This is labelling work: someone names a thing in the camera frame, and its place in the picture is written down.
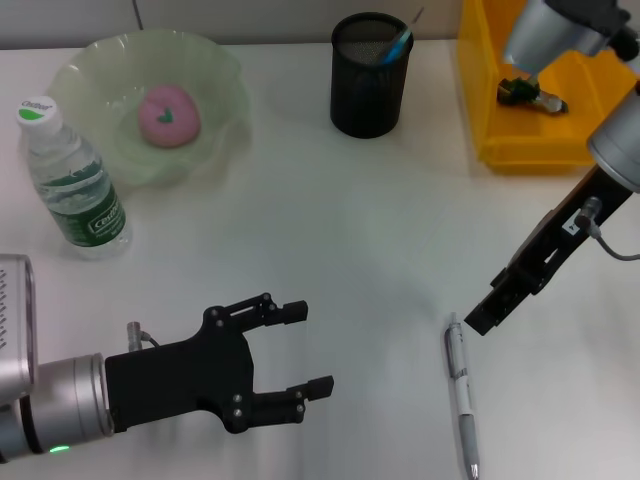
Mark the silver white pen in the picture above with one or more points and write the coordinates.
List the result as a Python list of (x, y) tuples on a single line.
[(462, 380)]

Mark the black mesh pen holder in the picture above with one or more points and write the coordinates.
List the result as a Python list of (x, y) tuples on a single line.
[(367, 105)]

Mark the yellow plastic bin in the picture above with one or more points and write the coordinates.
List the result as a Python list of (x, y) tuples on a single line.
[(520, 145)]

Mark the green wavy glass fruit plate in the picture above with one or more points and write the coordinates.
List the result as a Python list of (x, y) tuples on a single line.
[(215, 80)]

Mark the pink toy peach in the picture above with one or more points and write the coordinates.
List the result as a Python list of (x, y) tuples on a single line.
[(170, 115)]

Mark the clear green-label water bottle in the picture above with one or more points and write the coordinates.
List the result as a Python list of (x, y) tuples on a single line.
[(70, 165)]

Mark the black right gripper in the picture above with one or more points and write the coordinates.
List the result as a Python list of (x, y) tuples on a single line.
[(565, 235)]

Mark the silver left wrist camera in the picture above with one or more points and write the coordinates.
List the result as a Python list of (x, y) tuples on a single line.
[(15, 325)]

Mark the blue capped scissors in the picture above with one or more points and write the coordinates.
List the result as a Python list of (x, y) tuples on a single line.
[(398, 46)]

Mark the transparent plastic ruler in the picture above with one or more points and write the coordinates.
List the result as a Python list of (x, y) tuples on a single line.
[(418, 16)]

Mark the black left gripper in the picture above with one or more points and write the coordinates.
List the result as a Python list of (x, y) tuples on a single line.
[(175, 380)]

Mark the green plastic wrapper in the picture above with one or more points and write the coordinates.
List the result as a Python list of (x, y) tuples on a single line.
[(520, 92)]

